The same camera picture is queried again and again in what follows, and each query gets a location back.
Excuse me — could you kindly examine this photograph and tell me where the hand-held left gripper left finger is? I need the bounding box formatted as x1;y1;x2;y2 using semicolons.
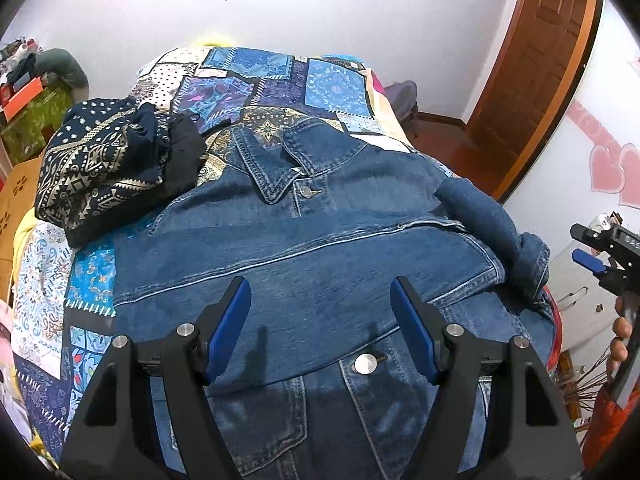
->
59;276;252;480

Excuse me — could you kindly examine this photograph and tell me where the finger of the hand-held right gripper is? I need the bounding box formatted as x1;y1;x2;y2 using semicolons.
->
571;249;616;277
570;223;615;248

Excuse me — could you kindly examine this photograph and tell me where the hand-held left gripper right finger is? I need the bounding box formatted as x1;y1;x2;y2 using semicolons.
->
390;276;586;480

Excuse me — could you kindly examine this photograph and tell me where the blue denim jacket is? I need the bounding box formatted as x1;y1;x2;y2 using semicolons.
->
112;116;558;480

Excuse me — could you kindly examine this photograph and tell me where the person's right forearm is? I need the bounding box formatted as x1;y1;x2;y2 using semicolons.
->
582;380;631;471

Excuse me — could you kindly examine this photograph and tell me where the person's right hand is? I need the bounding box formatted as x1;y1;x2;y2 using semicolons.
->
606;294;637;377

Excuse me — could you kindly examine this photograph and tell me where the bundle of dried sticks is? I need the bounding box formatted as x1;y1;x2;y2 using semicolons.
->
555;355;613;411

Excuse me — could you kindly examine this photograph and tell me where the black garment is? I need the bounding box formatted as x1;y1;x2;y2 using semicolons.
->
159;112;208;196

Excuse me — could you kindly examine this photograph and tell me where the wooden door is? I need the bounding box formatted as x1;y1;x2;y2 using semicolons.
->
465;0;603;201

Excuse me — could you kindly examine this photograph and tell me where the navy patterned folded garment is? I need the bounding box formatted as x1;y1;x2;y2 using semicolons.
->
34;97;173;248

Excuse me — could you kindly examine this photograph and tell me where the yellow blanket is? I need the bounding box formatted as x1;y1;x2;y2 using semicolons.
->
10;210;41;301

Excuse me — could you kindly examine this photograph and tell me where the wooden desk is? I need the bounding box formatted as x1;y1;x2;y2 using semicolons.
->
0;152;46;301

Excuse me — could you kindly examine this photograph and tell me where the patchwork bedspread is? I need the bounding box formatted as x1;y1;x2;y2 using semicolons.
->
10;46;461;461

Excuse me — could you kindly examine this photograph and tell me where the yellow bed headboard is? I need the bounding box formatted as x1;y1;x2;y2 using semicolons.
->
192;35;236;49

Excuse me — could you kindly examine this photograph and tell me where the orange box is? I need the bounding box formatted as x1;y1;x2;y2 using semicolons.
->
0;76;46;111

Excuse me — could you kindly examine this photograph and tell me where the pink heart wall sticker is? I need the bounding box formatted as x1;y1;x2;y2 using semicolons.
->
567;100;640;208

